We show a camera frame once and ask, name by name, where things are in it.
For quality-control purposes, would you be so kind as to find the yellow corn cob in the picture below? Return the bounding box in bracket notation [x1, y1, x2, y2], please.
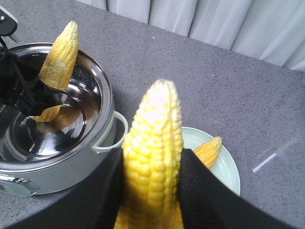
[193, 136, 222, 169]
[115, 79, 183, 229]

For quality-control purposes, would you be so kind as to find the green electric cooking pot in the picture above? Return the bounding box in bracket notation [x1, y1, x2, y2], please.
[0, 51, 128, 197]

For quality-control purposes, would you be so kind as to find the white pleated curtain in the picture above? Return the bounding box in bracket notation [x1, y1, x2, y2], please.
[86, 0, 305, 72]

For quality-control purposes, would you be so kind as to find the light green round plate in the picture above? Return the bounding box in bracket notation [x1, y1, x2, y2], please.
[182, 126, 241, 196]

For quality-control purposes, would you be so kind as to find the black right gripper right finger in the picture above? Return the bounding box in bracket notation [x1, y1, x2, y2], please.
[178, 149, 298, 229]

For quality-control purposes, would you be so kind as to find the pale patched corn cob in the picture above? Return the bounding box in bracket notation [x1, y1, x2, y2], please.
[30, 20, 79, 123]

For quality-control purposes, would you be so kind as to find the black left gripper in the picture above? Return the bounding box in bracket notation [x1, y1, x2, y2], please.
[0, 7, 68, 115]

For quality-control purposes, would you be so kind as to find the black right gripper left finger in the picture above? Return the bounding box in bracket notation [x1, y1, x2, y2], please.
[4, 148, 123, 229]

